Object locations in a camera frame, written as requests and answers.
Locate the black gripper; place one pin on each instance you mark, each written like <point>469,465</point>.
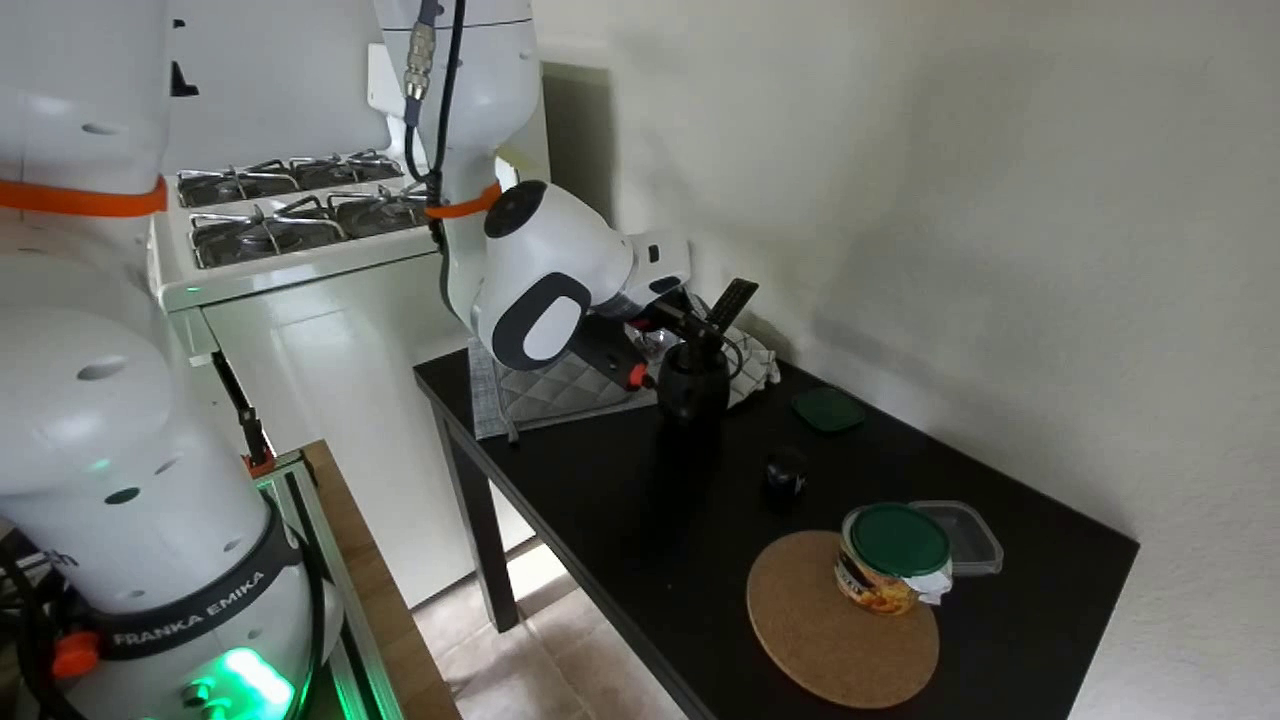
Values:
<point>613,347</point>

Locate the black Samsung remote control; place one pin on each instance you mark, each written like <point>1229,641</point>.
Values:
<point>729,306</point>

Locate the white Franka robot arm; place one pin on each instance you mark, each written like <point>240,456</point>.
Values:
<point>123,441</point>

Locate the white checkered cloth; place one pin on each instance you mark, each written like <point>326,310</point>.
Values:
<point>752,364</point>

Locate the grey quilted pot holder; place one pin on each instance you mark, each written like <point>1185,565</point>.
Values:
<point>562,387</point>

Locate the green square plastic lid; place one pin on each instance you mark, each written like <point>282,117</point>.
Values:
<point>825,409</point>

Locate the black side table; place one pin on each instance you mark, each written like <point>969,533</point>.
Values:
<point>642,495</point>

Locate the small black object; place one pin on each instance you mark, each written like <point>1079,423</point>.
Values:
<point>785,482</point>

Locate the jar with green lid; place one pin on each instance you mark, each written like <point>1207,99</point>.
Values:
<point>896,542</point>

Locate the white gas stove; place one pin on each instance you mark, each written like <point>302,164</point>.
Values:
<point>347,360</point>

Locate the round cork mat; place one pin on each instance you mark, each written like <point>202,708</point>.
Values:
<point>813,624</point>

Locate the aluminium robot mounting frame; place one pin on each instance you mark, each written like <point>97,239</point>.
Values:
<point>312,533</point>

